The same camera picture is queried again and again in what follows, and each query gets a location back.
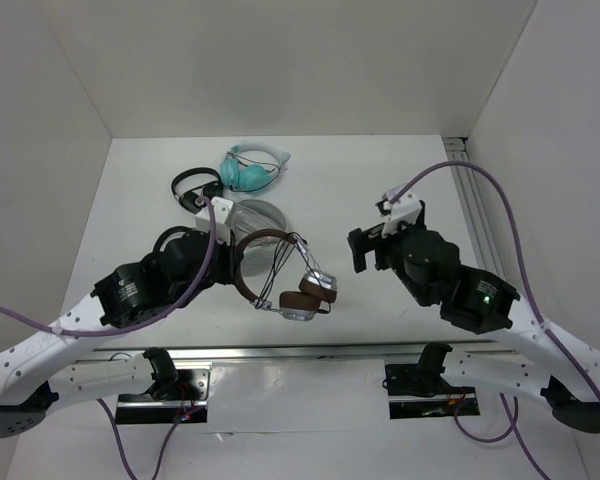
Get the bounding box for brown leather headphones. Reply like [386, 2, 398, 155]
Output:
[232, 229, 338, 322]

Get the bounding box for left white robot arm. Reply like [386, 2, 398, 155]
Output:
[0, 227, 235, 439]

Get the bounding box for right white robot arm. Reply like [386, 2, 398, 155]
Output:
[347, 224, 600, 434]

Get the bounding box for small black headphones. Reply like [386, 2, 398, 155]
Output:
[170, 167, 224, 214]

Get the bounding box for teal cat-ear headphones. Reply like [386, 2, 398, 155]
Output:
[219, 141, 291, 193]

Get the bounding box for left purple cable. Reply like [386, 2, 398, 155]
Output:
[0, 196, 216, 336]

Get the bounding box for purple cable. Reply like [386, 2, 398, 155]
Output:
[389, 160, 600, 480]
[0, 196, 216, 336]

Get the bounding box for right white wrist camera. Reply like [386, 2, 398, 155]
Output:
[376, 184, 424, 238]

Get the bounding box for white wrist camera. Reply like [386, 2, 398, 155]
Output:
[194, 197, 236, 245]
[376, 184, 424, 238]

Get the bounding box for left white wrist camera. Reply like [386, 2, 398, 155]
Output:
[194, 197, 236, 245]

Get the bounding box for aluminium rail front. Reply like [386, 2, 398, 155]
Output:
[77, 342, 508, 363]

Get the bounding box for aluminium rail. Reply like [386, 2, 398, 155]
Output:
[451, 166, 505, 278]
[77, 342, 508, 363]

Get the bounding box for aluminium rail right side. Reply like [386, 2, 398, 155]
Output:
[451, 166, 505, 278]

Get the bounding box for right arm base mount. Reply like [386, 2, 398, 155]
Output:
[382, 363, 480, 420]

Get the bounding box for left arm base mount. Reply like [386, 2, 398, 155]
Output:
[114, 362, 211, 426]

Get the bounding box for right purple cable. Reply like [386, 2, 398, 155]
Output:
[389, 160, 600, 480]

